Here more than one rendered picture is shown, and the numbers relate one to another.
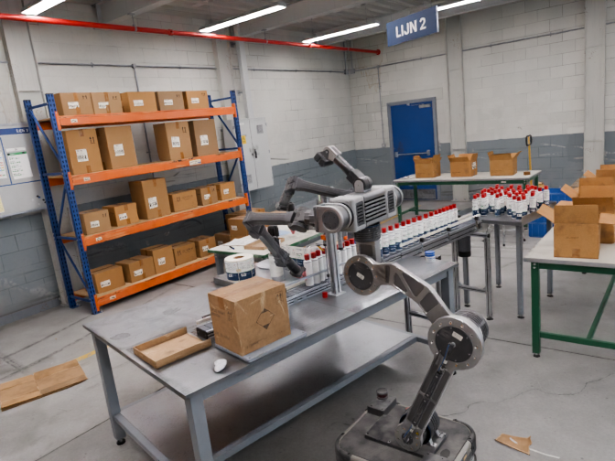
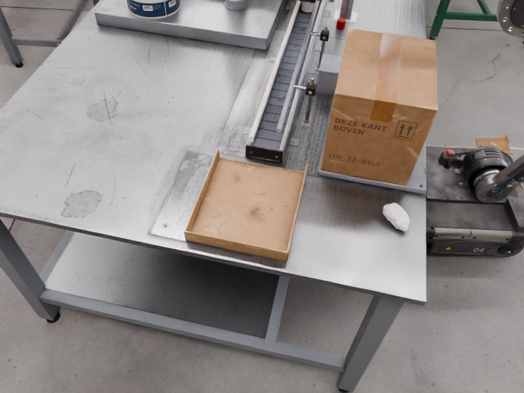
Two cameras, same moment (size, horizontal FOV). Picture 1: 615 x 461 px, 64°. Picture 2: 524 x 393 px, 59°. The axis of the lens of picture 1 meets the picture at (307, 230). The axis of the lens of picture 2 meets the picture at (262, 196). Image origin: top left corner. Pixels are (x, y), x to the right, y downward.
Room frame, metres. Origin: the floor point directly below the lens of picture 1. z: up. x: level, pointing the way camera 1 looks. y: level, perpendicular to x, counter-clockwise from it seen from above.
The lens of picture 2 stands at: (1.69, 1.20, 1.80)
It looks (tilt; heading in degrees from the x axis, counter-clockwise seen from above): 50 degrees down; 321
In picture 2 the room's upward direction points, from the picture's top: 3 degrees clockwise
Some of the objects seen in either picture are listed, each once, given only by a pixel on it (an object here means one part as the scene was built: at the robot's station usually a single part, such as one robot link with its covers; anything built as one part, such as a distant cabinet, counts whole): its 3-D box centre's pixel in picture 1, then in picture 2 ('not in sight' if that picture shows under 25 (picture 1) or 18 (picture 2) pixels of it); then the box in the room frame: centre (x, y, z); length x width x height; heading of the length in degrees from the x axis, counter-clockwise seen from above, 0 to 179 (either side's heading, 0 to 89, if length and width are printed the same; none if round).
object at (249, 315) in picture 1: (250, 313); (377, 106); (2.29, 0.33, 0.99); 0.30 x 0.24 x 0.27; 131
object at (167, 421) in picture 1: (288, 351); (253, 111); (3.03, 0.21, 0.40); 2.04 x 1.25 x 0.81; 131
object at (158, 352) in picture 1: (172, 346); (249, 200); (2.31, 0.75, 0.85); 0.30 x 0.26 x 0.04; 131
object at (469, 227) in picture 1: (442, 281); not in sight; (3.88, -1.07, 0.47); 1.17 x 0.38 x 0.94; 131
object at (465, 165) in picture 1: (463, 164); not in sight; (7.97, -2.66, 0.96); 0.43 x 0.42 x 0.37; 48
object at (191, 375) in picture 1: (281, 293); (254, 28); (3.03, 0.21, 0.82); 2.10 x 1.31 x 0.02; 131
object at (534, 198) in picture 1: (512, 198); not in sight; (4.50, -1.96, 0.98); 0.57 x 0.46 x 0.21; 41
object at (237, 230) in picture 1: (257, 233); not in sight; (7.39, 0.77, 0.32); 1.20 x 0.83 x 0.64; 50
